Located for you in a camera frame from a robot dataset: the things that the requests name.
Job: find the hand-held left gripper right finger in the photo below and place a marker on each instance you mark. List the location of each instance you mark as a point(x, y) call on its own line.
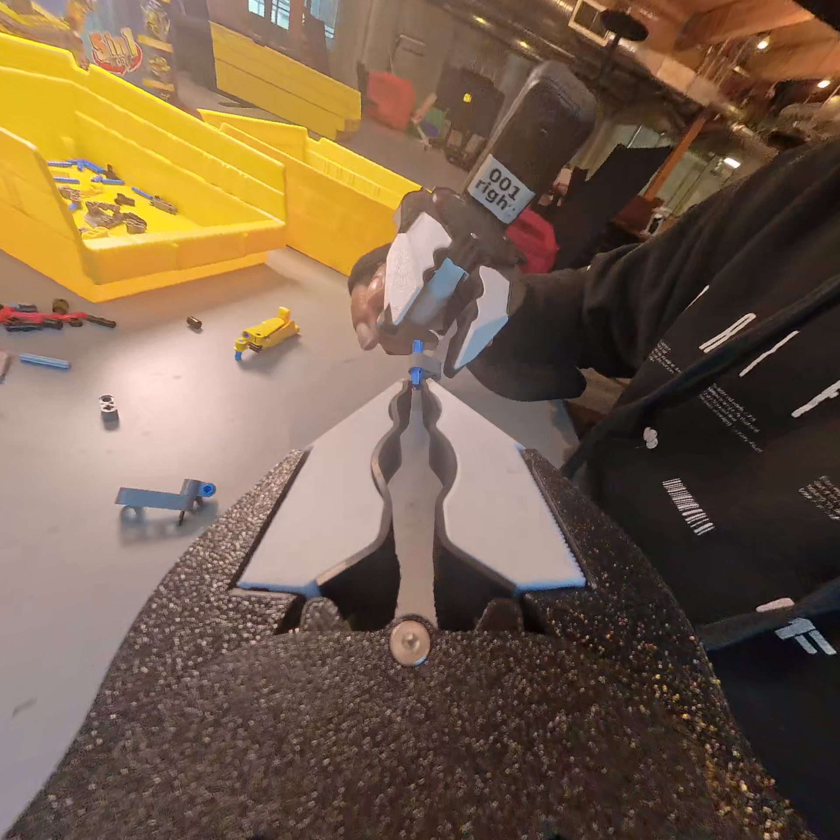
point(512, 518)

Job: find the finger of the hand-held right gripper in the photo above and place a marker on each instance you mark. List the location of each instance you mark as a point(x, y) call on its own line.
point(489, 321)
point(413, 275)

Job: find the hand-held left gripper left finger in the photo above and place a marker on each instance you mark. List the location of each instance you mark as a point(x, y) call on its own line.
point(315, 518)

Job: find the grey two-hole connector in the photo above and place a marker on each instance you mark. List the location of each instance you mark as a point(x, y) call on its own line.
point(108, 405)
point(428, 362)

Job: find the grey desk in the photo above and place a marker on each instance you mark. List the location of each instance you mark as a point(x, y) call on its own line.
point(262, 426)

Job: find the person's right hand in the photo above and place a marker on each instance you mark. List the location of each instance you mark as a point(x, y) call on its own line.
point(366, 315)

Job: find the red container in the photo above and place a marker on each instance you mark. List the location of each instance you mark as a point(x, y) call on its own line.
point(390, 98)
point(535, 239)

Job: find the yellow parts bin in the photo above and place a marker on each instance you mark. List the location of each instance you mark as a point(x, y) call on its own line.
point(328, 210)
point(184, 256)
point(282, 79)

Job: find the grey bent beam assembly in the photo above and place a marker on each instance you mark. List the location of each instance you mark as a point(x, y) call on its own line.
point(157, 499)

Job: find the person's black hoodie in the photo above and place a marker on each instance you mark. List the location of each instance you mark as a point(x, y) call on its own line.
point(722, 492)

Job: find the heap of assorted brick parts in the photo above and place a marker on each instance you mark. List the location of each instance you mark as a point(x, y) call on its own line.
point(111, 213)

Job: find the pile of small connector pins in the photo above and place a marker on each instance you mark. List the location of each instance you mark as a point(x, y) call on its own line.
point(39, 318)

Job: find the printed toy set box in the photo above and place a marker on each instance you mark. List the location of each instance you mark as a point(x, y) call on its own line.
point(131, 46)

